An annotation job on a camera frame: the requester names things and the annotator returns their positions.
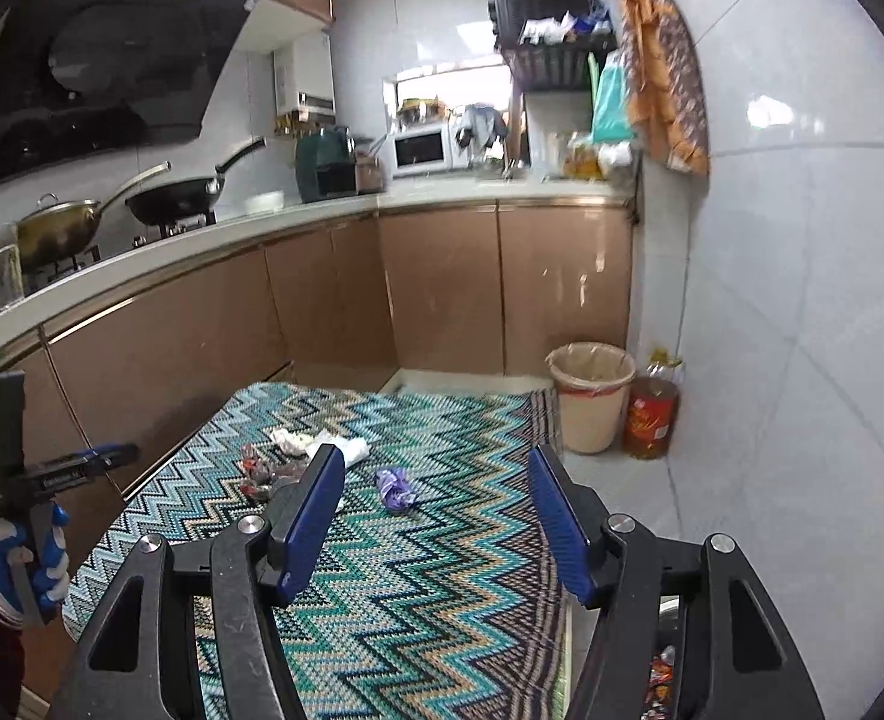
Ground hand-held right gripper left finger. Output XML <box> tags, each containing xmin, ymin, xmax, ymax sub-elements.
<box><xmin>52</xmin><ymin>444</ymin><xmax>345</xmax><ymax>720</ymax></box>

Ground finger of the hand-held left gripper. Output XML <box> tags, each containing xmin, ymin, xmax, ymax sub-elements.
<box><xmin>0</xmin><ymin>373</ymin><xmax>27</xmax><ymax>481</ymax></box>
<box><xmin>26</xmin><ymin>445</ymin><xmax>141</xmax><ymax>488</ymax></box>

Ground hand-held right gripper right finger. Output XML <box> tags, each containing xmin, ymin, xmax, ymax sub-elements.
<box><xmin>528</xmin><ymin>446</ymin><xmax>837</xmax><ymax>720</ymax></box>

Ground clear wrapper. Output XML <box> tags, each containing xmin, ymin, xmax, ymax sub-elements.
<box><xmin>239</xmin><ymin>446</ymin><xmax>309</xmax><ymax>503</ymax></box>

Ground white tissue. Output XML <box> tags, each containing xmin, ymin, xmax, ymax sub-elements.
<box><xmin>269</xmin><ymin>427</ymin><xmax>315</xmax><ymax>458</ymax></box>
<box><xmin>305</xmin><ymin>431</ymin><xmax>372</xmax><ymax>466</ymax></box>

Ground purple disposable glove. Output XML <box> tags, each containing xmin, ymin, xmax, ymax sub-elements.
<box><xmin>376</xmin><ymin>467</ymin><xmax>418</xmax><ymax>512</ymax></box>

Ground person's left hand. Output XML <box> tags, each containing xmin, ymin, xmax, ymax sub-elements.
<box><xmin>0</xmin><ymin>502</ymin><xmax>72</xmax><ymax>627</ymax></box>

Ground beige waste bin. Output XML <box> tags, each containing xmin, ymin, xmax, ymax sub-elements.
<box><xmin>545</xmin><ymin>343</ymin><xmax>636</xmax><ymax>455</ymax></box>

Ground zigzag patterned tablecloth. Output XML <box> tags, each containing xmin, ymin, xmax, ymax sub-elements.
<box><xmin>62</xmin><ymin>382</ymin><xmax>570</xmax><ymax>720</ymax></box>

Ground clear glass cup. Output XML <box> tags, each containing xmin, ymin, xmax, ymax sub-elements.
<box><xmin>0</xmin><ymin>240</ymin><xmax>25</xmax><ymax>308</ymax></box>

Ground cooking oil bottle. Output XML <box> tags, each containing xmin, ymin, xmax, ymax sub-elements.
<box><xmin>622</xmin><ymin>349</ymin><xmax>684</xmax><ymax>461</ymax></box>

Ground gold wok with lid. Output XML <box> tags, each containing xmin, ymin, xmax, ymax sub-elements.
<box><xmin>11</xmin><ymin>161</ymin><xmax>173</xmax><ymax>271</ymax></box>

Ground gas stove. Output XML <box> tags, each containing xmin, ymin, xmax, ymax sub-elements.
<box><xmin>26</xmin><ymin>214</ymin><xmax>218</xmax><ymax>293</ymax></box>

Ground brown lower cabinets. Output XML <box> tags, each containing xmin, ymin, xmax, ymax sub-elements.
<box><xmin>0</xmin><ymin>199</ymin><xmax>634</xmax><ymax>698</ymax></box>

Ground black frying pan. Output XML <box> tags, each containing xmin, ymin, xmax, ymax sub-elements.
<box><xmin>125</xmin><ymin>136</ymin><xmax>267</xmax><ymax>226</ymax></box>

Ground black range hood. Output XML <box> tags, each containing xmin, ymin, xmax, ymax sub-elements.
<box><xmin>0</xmin><ymin>0</ymin><xmax>255</xmax><ymax>192</ymax></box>

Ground green countertop appliance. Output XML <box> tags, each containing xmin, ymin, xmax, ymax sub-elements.
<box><xmin>296</xmin><ymin>127</ymin><xmax>358</xmax><ymax>203</ymax></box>

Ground yellow food packets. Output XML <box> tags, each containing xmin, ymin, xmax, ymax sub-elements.
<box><xmin>562</xmin><ymin>131</ymin><xmax>634</xmax><ymax>181</ymax></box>

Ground white microwave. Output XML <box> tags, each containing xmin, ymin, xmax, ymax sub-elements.
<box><xmin>392</xmin><ymin>126</ymin><xmax>454</xmax><ymax>179</ymax></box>

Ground blue cloth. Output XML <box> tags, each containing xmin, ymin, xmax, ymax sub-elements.
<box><xmin>453</xmin><ymin>103</ymin><xmax>507</xmax><ymax>151</ymax></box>

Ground teal hanging bag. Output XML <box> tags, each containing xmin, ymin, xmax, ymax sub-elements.
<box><xmin>590</xmin><ymin>51</ymin><xmax>636</xmax><ymax>143</ymax></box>

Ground orange patterned apron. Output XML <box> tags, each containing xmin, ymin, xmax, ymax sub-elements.
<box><xmin>611</xmin><ymin>0</ymin><xmax>711</xmax><ymax>177</ymax></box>

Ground white water heater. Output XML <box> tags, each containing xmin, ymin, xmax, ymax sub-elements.
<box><xmin>273</xmin><ymin>34</ymin><xmax>336</xmax><ymax>117</ymax></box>

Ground window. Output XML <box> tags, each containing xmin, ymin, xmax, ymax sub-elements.
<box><xmin>393</xmin><ymin>64</ymin><xmax>514</xmax><ymax>128</ymax></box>

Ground black dish rack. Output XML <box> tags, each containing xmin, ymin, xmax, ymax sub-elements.
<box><xmin>483</xmin><ymin>0</ymin><xmax>615</xmax><ymax>91</ymax></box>

